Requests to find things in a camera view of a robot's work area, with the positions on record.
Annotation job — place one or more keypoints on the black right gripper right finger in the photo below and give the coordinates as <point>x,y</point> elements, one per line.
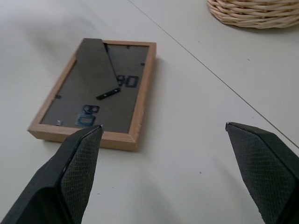
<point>264,172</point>

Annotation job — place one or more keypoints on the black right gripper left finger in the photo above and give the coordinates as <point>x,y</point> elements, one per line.
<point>70,177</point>

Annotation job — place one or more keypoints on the woven wicker basket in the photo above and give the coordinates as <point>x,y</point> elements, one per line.
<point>254,12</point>

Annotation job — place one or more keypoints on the wooden picture frame face down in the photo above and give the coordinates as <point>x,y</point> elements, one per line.
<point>98,98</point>

